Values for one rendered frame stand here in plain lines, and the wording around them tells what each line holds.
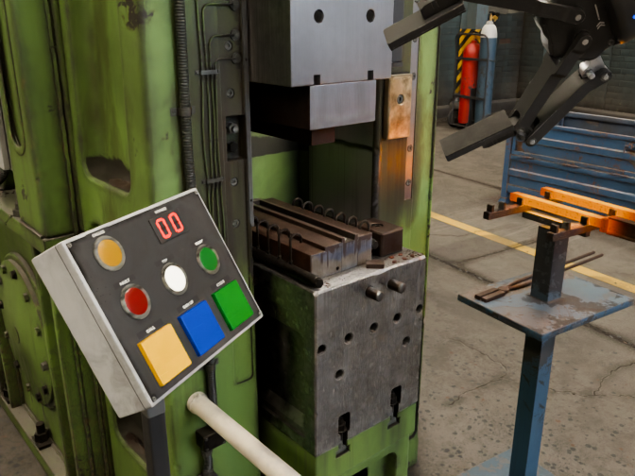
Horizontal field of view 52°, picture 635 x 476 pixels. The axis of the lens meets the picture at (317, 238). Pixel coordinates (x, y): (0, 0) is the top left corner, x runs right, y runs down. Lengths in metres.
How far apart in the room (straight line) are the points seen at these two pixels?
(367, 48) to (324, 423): 0.90
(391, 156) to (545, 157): 3.58
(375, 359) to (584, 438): 1.23
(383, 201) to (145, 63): 0.80
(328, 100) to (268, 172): 0.58
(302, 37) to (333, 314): 0.62
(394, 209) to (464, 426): 1.09
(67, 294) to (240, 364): 0.74
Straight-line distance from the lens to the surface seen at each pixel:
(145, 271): 1.09
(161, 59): 1.38
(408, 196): 1.92
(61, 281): 1.04
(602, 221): 1.78
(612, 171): 5.09
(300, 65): 1.40
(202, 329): 1.13
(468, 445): 2.58
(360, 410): 1.74
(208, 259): 1.20
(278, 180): 2.02
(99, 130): 1.74
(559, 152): 5.29
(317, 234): 1.62
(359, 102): 1.52
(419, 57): 1.87
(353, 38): 1.49
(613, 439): 2.78
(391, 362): 1.76
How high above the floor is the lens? 1.52
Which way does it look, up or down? 19 degrees down
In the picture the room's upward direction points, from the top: straight up
